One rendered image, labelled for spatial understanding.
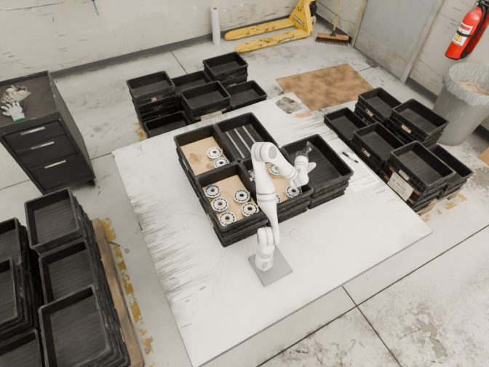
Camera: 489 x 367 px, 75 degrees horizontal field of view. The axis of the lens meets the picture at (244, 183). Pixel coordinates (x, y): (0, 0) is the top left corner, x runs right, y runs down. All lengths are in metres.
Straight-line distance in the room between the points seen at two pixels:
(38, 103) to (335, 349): 2.82
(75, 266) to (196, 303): 1.00
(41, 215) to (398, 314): 2.66
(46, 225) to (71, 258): 0.29
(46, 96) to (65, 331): 1.75
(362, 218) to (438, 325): 1.06
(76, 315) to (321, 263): 1.44
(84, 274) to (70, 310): 0.29
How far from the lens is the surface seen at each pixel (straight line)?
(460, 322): 2.97
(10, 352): 2.58
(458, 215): 3.49
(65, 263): 2.53
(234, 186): 2.01
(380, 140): 3.21
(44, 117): 2.77
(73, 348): 2.16
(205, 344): 1.76
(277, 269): 1.86
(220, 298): 1.82
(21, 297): 2.39
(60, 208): 2.66
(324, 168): 2.19
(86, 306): 2.21
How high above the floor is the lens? 2.42
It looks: 52 degrees down
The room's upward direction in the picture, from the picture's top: 1 degrees clockwise
